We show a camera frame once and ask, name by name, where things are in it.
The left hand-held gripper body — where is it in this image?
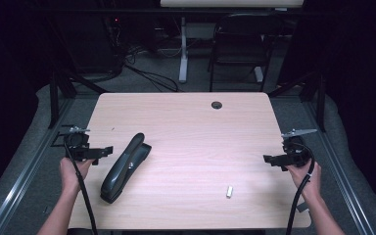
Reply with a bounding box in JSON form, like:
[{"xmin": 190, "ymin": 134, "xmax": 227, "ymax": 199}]
[{"xmin": 63, "ymin": 125, "xmax": 94, "ymax": 164}]

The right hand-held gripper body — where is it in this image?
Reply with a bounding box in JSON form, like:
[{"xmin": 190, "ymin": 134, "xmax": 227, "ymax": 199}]
[{"xmin": 281, "ymin": 128, "xmax": 318, "ymax": 169}]

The black stapler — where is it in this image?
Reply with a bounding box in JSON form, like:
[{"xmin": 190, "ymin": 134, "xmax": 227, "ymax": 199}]
[{"xmin": 99, "ymin": 132, "xmax": 153, "ymax": 205}]

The person's left hand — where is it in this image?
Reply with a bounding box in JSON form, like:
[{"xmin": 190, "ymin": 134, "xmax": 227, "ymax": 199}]
[{"xmin": 59, "ymin": 157, "xmax": 95, "ymax": 194}]

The person's right hand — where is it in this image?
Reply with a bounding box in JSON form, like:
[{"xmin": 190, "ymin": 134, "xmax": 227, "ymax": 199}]
[{"xmin": 287, "ymin": 161, "xmax": 322, "ymax": 201}]

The dark computer tower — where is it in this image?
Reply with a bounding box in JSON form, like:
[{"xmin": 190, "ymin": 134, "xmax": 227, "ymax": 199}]
[{"xmin": 71, "ymin": 14, "xmax": 123, "ymax": 76}]

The black folding chair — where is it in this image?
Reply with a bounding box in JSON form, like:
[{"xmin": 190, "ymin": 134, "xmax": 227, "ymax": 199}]
[{"xmin": 208, "ymin": 13, "xmax": 283, "ymax": 93}]

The white desk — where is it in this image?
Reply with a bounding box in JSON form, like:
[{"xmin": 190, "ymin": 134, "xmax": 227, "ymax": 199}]
[{"xmin": 160, "ymin": 0, "xmax": 305, "ymax": 84}]

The black metal crossbar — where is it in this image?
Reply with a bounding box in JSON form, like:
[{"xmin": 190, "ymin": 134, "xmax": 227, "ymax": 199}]
[{"xmin": 28, "ymin": 7, "xmax": 341, "ymax": 15}]

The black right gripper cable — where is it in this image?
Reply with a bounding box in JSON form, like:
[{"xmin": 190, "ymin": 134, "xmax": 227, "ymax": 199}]
[{"xmin": 285, "ymin": 141, "xmax": 316, "ymax": 235}]

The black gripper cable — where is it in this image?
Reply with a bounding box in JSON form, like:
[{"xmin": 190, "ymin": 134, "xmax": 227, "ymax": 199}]
[
  {"xmin": 285, "ymin": 141, "xmax": 316, "ymax": 235},
  {"xmin": 63, "ymin": 141, "xmax": 99, "ymax": 235}
]

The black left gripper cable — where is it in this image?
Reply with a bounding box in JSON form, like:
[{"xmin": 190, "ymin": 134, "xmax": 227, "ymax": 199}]
[{"xmin": 63, "ymin": 141, "xmax": 99, "ymax": 235}]

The black metal frame stand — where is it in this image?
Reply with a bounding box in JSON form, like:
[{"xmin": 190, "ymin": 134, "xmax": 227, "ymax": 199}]
[
  {"xmin": 47, "ymin": 62, "xmax": 109, "ymax": 130},
  {"xmin": 267, "ymin": 70, "xmax": 327, "ymax": 133}
]

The aluminium floor rail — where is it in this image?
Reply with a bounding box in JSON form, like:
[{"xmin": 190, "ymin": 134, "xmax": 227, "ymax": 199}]
[
  {"xmin": 0, "ymin": 97, "xmax": 74, "ymax": 235},
  {"xmin": 303, "ymin": 101, "xmax": 376, "ymax": 235}
]

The black floor cable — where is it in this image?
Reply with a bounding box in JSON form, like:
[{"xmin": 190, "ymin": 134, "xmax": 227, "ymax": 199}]
[{"xmin": 123, "ymin": 63, "xmax": 180, "ymax": 93}]

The tangle of cables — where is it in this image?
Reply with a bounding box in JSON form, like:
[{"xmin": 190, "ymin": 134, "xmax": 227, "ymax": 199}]
[{"xmin": 123, "ymin": 44, "xmax": 182, "ymax": 67}]

